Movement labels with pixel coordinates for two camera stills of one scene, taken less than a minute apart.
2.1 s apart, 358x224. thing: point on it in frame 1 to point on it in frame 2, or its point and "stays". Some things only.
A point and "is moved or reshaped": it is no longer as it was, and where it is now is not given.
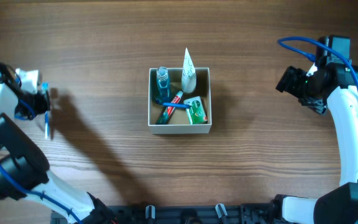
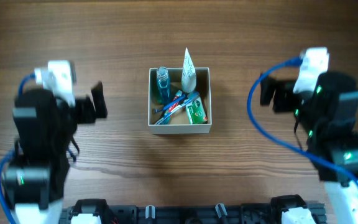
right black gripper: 291,82 to 278,96
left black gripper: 42,104 to 89,108
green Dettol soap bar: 196,113 stays
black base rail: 232,213 stays
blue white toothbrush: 45,88 is moved or reshaped
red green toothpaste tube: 165,118 stays
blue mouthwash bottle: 163,86 stays
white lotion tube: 189,80 stays
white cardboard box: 178,123 stays
